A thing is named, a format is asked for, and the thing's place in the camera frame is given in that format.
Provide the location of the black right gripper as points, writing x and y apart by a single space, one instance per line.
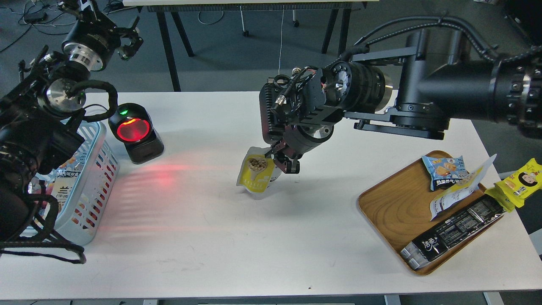
298 112

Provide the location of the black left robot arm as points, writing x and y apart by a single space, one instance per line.
40 118

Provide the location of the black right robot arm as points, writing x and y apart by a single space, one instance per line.
408 77

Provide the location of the blue snack packet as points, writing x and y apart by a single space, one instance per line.
444 172

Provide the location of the long black snack package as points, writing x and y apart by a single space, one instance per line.
450 233

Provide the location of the light blue plastic basket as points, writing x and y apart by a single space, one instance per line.
102 167

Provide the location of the yellow snack bag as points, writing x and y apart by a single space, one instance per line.
512 191

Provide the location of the snacks inside basket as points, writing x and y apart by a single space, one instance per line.
66 184

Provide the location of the black barcode scanner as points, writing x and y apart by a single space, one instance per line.
132 125

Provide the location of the black legged background table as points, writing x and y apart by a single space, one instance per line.
239 51

